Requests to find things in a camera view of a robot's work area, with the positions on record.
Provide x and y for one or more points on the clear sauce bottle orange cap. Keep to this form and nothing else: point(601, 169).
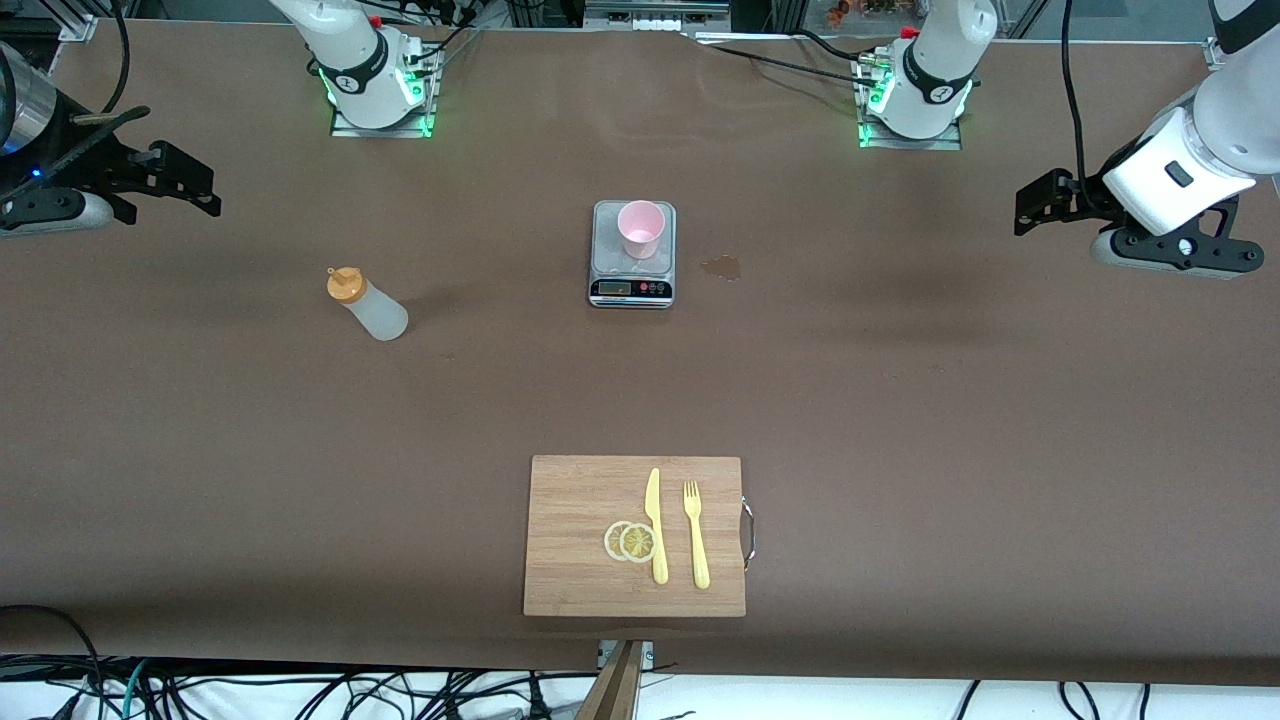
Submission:
point(378, 315)

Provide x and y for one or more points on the aluminium table corner bracket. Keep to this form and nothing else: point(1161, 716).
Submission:
point(78, 28)
point(1213, 55)

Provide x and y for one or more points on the white power strip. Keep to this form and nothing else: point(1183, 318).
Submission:
point(655, 22)

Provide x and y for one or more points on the lemon slice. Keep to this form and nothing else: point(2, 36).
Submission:
point(610, 541)
point(638, 543)

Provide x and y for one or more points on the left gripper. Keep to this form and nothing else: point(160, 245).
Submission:
point(1072, 198)

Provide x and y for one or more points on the small metal bracket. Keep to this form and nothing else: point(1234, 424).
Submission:
point(647, 655)

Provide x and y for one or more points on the pink plastic cup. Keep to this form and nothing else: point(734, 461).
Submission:
point(640, 235)

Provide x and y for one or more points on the silver digital kitchen scale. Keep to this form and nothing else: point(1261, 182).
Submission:
point(630, 290)

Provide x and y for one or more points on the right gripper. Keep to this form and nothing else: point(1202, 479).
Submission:
point(100, 163)

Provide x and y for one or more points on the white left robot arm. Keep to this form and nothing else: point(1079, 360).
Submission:
point(940, 70)

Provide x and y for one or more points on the wooden cutting board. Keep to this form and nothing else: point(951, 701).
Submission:
point(570, 500)

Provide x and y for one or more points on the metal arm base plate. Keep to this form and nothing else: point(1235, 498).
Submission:
point(940, 144)
point(345, 128)

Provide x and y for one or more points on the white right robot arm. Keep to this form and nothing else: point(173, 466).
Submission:
point(355, 60)

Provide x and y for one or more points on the wooden beam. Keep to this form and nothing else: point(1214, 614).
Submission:
point(615, 690)

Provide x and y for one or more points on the yellow plastic knife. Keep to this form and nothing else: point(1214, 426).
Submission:
point(659, 560)

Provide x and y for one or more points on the yellow plastic fork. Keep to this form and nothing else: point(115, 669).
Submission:
point(700, 560)

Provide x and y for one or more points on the brown table cover sheet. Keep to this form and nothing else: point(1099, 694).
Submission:
point(300, 450)

